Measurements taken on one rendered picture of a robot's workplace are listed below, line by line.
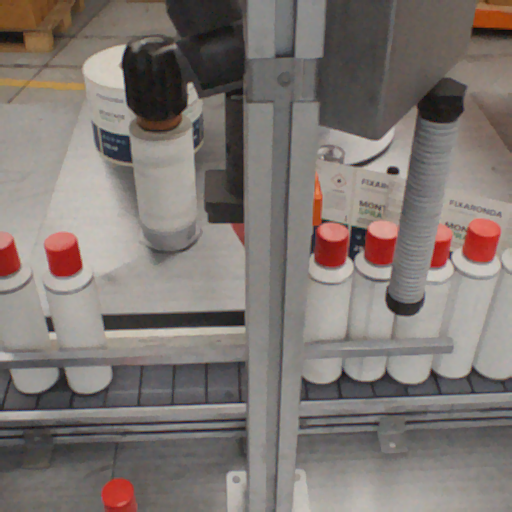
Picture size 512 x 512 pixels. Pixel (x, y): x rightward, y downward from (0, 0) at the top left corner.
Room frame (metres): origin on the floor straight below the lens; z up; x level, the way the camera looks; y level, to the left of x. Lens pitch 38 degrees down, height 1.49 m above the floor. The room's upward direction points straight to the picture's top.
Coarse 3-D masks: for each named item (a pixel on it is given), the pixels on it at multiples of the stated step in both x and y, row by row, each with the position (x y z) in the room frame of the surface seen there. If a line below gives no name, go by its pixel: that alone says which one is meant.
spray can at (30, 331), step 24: (0, 240) 0.53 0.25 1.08; (0, 264) 0.51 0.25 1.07; (24, 264) 0.54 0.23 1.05; (0, 288) 0.51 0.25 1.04; (24, 288) 0.51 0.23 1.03; (0, 312) 0.50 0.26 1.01; (24, 312) 0.51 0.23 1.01; (0, 336) 0.51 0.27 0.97; (24, 336) 0.51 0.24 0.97; (48, 336) 0.53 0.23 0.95; (24, 384) 0.50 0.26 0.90; (48, 384) 0.51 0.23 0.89
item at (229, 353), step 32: (32, 352) 0.49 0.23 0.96; (64, 352) 0.49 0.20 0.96; (96, 352) 0.49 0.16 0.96; (128, 352) 0.49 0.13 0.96; (160, 352) 0.49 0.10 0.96; (192, 352) 0.49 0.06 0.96; (224, 352) 0.49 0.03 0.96; (320, 352) 0.50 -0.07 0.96; (352, 352) 0.50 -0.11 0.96; (384, 352) 0.50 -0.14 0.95; (416, 352) 0.50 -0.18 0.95; (448, 352) 0.50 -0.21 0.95
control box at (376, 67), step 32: (352, 0) 0.37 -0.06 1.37; (384, 0) 0.36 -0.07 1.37; (416, 0) 0.38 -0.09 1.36; (448, 0) 0.44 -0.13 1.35; (352, 32) 0.37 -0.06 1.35; (384, 32) 0.36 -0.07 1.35; (416, 32) 0.39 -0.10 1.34; (448, 32) 0.45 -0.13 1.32; (320, 64) 0.38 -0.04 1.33; (352, 64) 0.37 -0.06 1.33; (384, 64) 0.36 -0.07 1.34; (416, 64) 0.40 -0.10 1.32; (448, 64) 0.46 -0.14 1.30; (320, 96) 0.38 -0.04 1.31; (352, 96) 0.37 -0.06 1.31; (384, 96) 0.36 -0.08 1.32; (416, 96) 0.41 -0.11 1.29; (352, 128) 0.37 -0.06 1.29; (384, 128) 0.36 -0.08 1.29
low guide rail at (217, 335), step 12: (108, 336) 0.56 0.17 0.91; (120, 336) 0.56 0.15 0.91; (132, 336) 0.57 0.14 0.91; (144, 336) 0.57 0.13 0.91; (156, 336) 0.57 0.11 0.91; (168, 336) 0.57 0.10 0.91; (180, 336) 0.57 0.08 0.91; (192, 336) 0.57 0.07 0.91; (204, 336) 0.57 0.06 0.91; (216, 336) 0.57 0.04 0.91; (228, 336) 0.57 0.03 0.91; (240, 336) 0.57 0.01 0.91; (0, 348) 0.56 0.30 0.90; (108, 348) 0.56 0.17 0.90
